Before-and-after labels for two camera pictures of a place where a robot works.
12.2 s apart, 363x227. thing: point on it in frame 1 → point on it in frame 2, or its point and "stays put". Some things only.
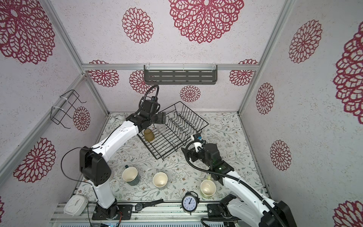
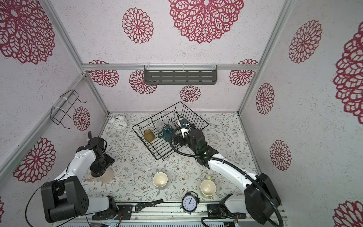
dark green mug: x=130 y=175 → x=166 y=133
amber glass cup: x=149 y=135 stays put
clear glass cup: x=160 y=127 stays put
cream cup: x=160 y=179 stays put
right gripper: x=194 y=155 → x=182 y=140
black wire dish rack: x=182 y=124 stays put
